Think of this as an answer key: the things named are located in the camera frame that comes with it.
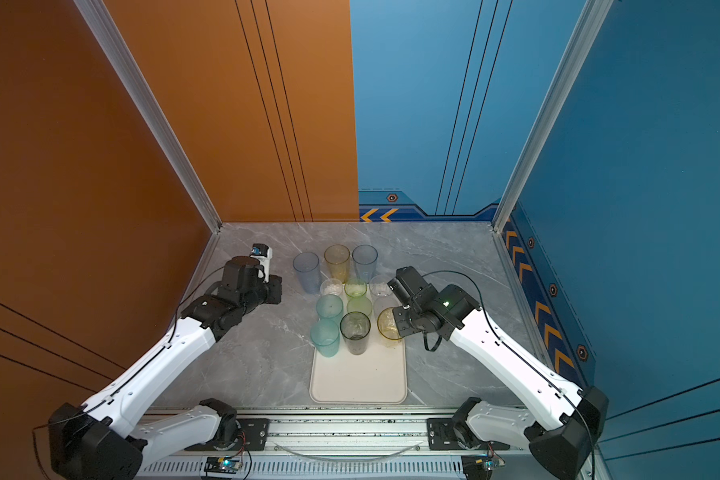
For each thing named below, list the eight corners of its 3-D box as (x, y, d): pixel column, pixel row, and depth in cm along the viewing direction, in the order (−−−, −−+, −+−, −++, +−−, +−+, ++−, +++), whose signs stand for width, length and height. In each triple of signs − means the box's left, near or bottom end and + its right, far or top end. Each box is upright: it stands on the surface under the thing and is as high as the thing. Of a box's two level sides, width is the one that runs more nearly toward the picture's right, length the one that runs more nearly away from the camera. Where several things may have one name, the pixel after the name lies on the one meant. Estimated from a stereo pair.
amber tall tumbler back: (328, 286, 104) (323, 260, 93) (330, 270, 109) (325, 244, 97) (350, 286, 104) (347, 260, 93) (351, 270, 109) (348, 244, 97)
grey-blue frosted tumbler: (299, 294, 102) (291, 271, 91) (303, 275, 107) (295, 251, 96) (322, 294, 102) (317, 271, 91) (324, 275, 107) (319, 251, 96)
